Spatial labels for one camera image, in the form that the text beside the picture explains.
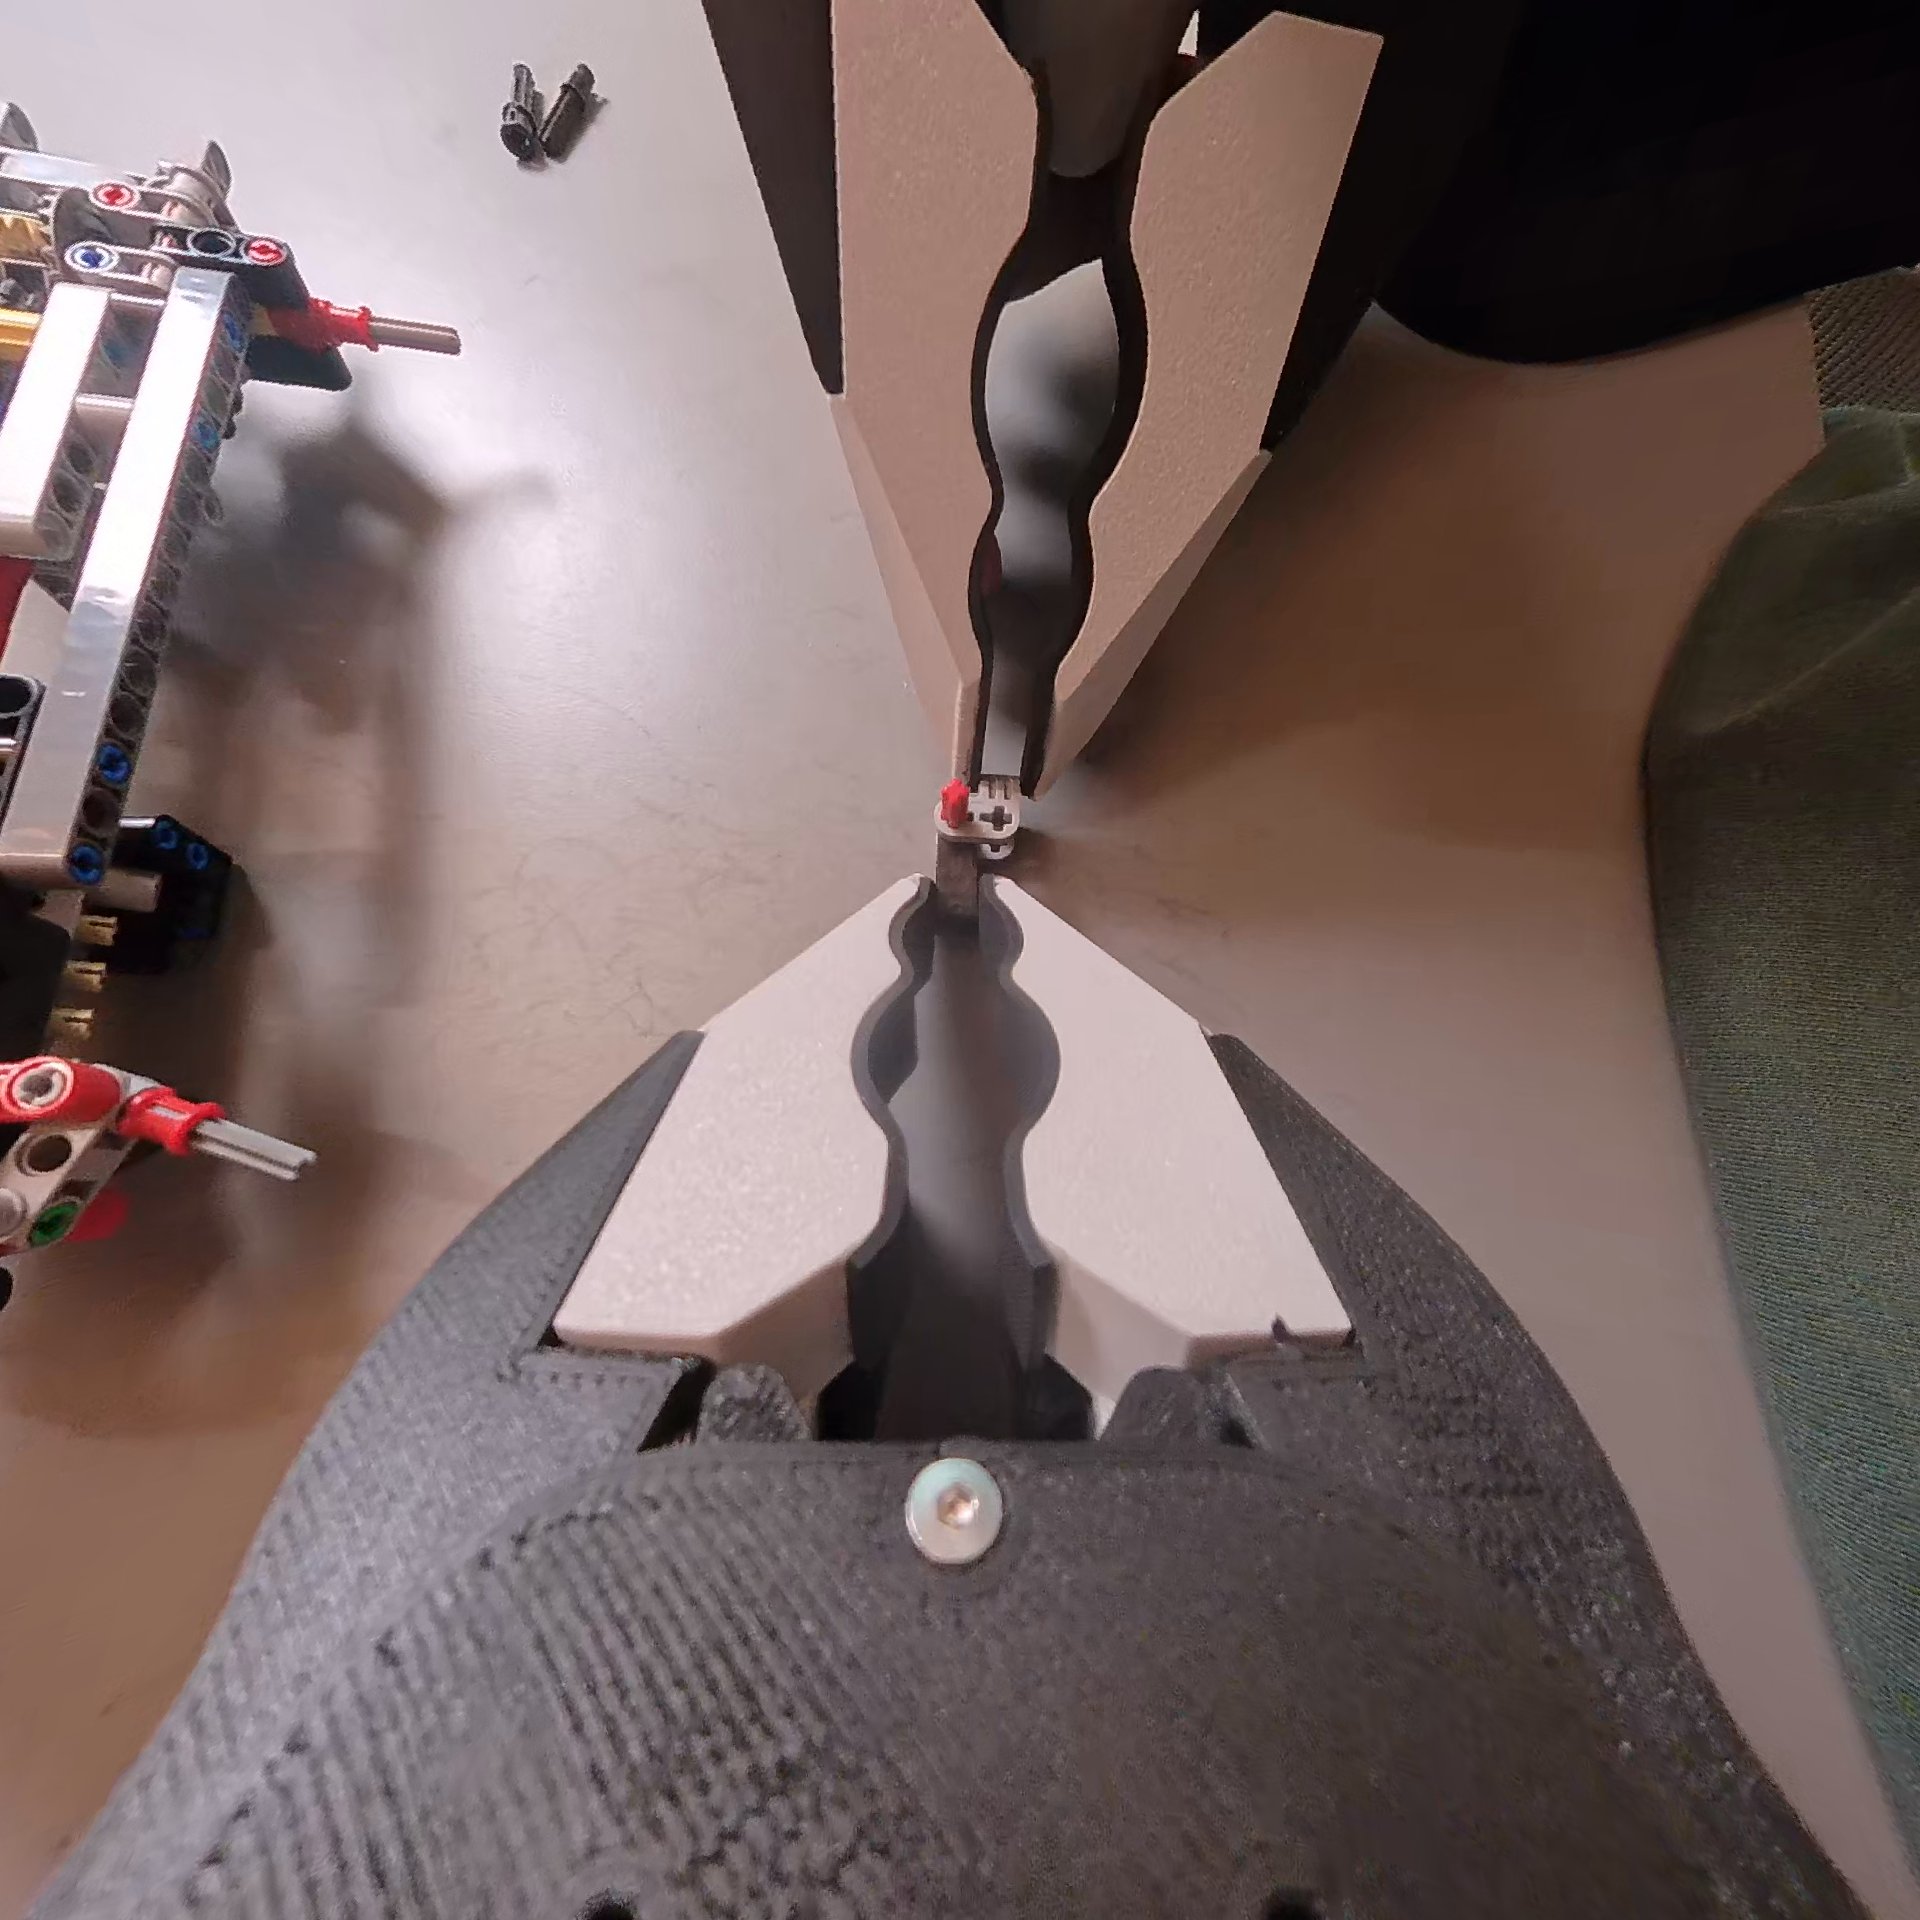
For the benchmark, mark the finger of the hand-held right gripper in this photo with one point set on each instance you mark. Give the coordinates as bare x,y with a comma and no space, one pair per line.
916,302
1229,302

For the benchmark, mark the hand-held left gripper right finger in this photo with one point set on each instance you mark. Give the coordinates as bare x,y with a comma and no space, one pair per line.
1183,1202

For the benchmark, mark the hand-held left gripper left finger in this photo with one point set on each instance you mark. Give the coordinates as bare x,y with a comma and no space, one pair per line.
720,1202

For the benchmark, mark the grey red lego connector assembly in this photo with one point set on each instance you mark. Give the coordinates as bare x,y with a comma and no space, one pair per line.
989,819

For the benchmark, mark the lego car chassis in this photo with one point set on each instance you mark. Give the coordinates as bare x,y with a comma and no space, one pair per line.
150,524

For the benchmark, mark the black office chair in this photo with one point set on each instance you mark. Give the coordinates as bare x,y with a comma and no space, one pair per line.
1650,149

